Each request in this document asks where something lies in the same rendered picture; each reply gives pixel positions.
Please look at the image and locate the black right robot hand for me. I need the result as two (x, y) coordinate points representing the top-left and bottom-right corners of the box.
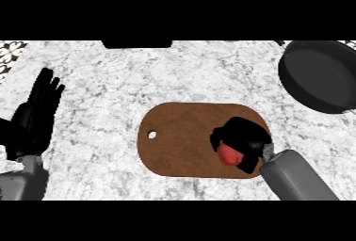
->
(208, 116), (273, 174)

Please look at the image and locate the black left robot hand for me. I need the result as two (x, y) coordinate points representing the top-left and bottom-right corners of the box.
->
(0, 67), (66, 162)

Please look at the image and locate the red bell pepper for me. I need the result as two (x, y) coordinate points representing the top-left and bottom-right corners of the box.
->
(216, 141), (247, 167)

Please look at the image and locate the brown wooden cutting board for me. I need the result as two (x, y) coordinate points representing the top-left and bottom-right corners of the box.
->
(136, 102), (273, 180)

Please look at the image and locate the dark grey pot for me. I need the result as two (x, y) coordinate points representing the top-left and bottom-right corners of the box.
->
(276, 40), (356, 115)

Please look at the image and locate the patterned black and white tile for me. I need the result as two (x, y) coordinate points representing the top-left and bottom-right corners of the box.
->
(0, 40), (30, 83)

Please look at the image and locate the black appliance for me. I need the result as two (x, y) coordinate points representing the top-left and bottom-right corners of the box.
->
(102, 40), (174, 50)

